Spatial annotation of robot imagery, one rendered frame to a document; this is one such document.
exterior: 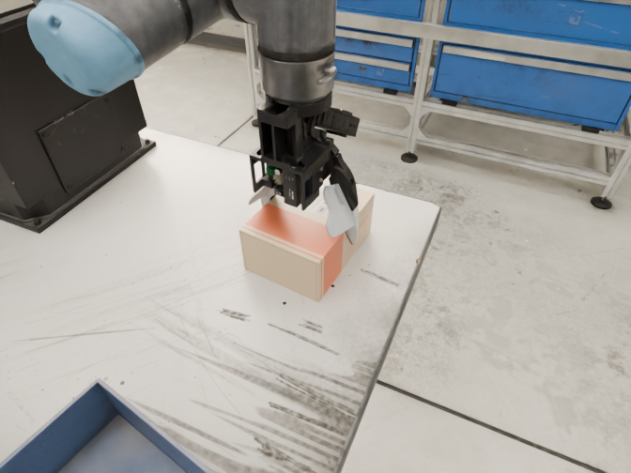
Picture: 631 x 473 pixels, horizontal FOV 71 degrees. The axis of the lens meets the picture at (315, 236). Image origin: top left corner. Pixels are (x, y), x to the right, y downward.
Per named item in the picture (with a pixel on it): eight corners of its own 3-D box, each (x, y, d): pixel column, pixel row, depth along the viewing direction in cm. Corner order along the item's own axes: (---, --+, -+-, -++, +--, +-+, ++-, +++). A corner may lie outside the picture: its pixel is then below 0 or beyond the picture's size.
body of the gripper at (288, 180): (252, 195, 53) (239, 100, 44) (290, 161, 58) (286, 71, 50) (306, 217, 50) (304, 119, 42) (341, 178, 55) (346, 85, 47)
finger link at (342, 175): (332, 216, 56) (299, 158, 53) (339, 208, 57) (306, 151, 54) (361, 209, 53) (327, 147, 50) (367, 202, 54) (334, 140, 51)
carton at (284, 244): (303, 207, 72) (302, 169, 67) (370, 232, 67) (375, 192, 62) (244, 268, 62) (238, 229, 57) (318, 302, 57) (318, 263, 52)
